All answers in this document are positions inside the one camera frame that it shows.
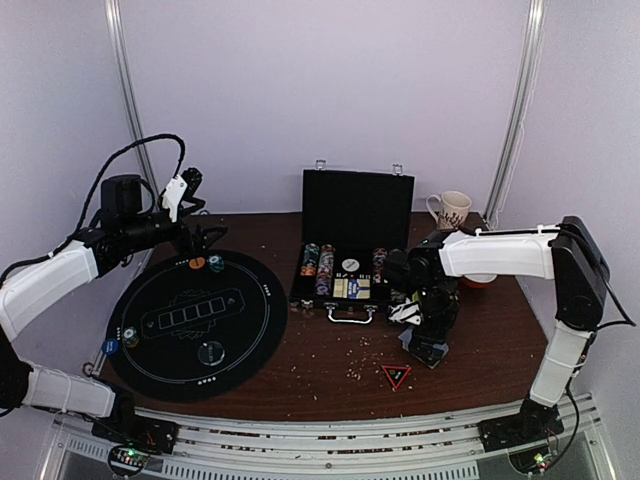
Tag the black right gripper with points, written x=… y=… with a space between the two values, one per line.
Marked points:
x=430 y=340

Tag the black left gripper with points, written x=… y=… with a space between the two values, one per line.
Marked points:
x=196 y=243

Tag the orange round button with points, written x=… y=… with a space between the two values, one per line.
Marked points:
x=197 y=263

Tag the grey card deck box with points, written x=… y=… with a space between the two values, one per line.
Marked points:
x=429 y=352

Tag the black poker chip case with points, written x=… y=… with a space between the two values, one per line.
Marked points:
x=356 y=212

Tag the clear black round button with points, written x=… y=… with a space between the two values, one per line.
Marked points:
x=211 y=353

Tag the blue small blind button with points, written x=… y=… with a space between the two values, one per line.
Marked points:
x=110 y=346

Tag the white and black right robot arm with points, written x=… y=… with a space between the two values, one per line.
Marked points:
x=564 y=254

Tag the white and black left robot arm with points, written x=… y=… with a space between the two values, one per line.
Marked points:
x=28 y=288

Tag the blue texas holdem card deck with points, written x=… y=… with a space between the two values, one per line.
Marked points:
x=358 y=289

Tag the white and orange bowl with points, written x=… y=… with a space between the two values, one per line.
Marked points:
x=478 y=281

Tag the white dealer button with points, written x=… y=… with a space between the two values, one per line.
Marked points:
x=350 y=265

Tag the cream patterned mug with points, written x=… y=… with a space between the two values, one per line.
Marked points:
x=449 y=209

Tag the cream card deck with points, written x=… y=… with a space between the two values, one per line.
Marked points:
x=340 y=288

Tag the left inner poker chip row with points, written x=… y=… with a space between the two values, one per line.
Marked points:
x=325 y=270

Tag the round black poker mat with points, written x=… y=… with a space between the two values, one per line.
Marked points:
x=175 y=309

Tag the left outer poker chip row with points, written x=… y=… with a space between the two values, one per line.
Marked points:
x=310 y=260

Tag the red and black triangle card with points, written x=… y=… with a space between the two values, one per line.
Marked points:
x=396 y=375

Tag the right green circuit board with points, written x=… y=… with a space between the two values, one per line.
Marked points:
x=534 y=461

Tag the green circuit board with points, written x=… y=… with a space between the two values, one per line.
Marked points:
x=534 y=461
x=126 y=461

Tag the left green circuit board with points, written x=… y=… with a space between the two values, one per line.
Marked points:
x=126 y=461

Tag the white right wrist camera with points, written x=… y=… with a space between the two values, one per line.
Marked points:
x=407 y=312

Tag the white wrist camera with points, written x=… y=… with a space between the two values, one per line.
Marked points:
x=407 y=312
x=178 y=197

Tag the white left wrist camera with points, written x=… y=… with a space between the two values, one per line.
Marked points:
x=178 y=197

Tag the aluminium front rail base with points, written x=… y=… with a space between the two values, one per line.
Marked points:
x=437 y=446

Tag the left aluminium frame post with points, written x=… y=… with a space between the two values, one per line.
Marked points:
x=117 y=37

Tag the aluminium frame post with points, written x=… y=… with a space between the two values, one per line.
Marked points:
x=117 y=37
x=524 y=91

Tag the right aluminium frame post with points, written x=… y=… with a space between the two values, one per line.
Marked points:
x=524 y=91

